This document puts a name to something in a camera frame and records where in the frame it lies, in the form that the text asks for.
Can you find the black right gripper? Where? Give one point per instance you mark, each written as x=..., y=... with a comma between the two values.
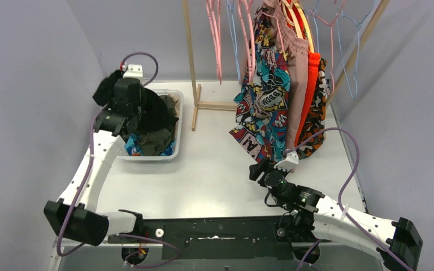
x=263, y=166

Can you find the comic print shorts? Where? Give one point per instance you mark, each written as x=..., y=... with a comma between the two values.
x=262, y=104

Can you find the thick pink plastic hanger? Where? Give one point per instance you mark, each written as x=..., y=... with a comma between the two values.
x=244, y=14

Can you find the olive green shorts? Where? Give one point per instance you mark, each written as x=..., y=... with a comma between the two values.
x=160, y=116

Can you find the thin blue wire hanger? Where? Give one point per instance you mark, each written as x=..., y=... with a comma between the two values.
x=230, y=7

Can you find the turquoise shark print shorts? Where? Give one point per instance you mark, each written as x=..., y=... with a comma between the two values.
x=150, y=145

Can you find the thin pink wire hanger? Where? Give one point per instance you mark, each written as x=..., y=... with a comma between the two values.
x=215, y=13

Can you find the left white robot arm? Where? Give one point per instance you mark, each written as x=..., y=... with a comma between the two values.
x=74, y=215

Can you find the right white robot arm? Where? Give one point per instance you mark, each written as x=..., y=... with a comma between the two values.
x=396, y=243

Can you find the black orange patterned shorts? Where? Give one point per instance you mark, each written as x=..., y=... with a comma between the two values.
x=315, y=119

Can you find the orange red shorts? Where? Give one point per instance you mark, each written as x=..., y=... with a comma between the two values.
x=296, y=20

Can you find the dusty pink shorts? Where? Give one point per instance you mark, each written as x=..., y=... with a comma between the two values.
x=297, y=63

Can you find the white perforated plastic basket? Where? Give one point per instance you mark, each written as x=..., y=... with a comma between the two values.
x=180, y=107

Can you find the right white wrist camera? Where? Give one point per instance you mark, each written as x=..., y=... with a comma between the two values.
x=289, y=163

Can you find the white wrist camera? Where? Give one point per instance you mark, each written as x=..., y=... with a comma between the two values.
x=289, y=163
x=134, y=71

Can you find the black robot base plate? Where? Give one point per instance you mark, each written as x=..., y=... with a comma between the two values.
x=229, y=238

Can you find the empty pink wire hanger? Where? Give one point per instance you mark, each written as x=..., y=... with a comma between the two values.
x=323, y=17

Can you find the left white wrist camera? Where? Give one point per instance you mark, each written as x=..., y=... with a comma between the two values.
x=134, y=71

